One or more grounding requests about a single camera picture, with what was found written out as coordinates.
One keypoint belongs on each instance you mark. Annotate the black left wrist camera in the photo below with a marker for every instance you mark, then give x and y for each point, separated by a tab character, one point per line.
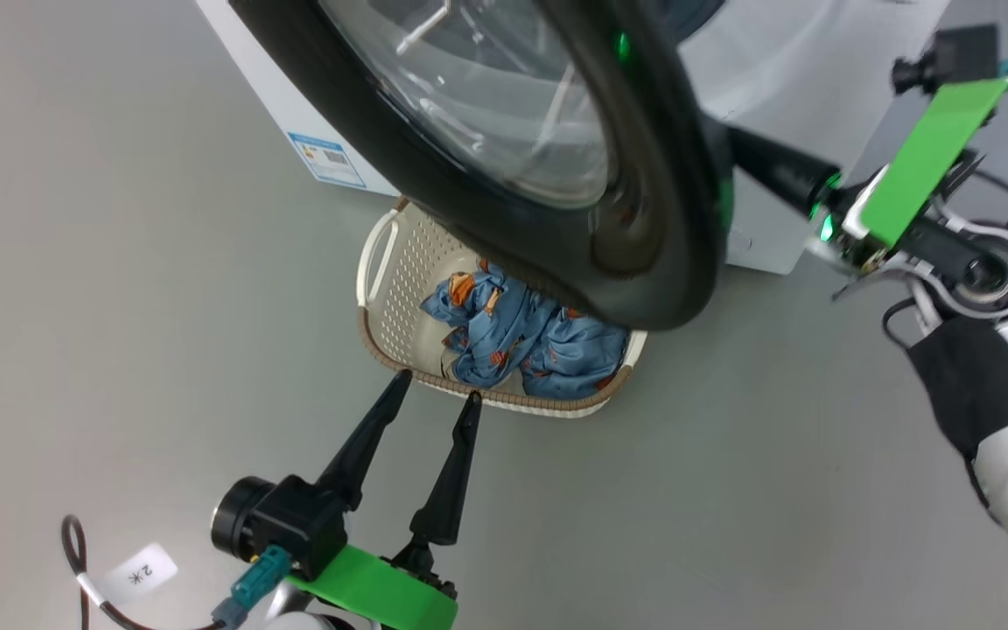
294	521

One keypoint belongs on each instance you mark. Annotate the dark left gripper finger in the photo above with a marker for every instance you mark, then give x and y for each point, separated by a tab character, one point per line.
450	490
364	455

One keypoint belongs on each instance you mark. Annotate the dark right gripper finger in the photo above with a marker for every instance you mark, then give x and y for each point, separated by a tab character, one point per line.
784	171

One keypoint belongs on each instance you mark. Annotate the blue garment with orange print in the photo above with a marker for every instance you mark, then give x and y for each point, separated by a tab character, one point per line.
513	337

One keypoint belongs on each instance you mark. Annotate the blue energy label sticker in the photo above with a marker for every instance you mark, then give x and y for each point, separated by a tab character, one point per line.
329	159

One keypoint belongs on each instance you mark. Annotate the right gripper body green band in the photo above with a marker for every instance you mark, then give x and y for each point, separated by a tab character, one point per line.
924	166

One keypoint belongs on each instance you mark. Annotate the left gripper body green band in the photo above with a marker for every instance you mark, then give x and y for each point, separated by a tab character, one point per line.
381	591

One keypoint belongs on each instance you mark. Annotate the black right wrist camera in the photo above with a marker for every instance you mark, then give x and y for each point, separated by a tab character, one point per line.
950	57

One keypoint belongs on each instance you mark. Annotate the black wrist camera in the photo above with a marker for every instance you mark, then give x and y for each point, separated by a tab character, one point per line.
950	57
294	521

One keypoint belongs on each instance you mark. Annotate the black round glass washer door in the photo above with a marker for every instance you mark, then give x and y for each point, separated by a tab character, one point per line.
661	219

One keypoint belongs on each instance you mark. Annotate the white front-load washing machine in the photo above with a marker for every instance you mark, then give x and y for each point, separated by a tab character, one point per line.
784	87

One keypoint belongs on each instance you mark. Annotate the cream perforated laundry basket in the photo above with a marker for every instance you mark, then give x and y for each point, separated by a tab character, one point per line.
408	280

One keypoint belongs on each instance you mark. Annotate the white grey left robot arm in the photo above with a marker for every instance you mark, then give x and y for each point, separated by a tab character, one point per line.
311	621

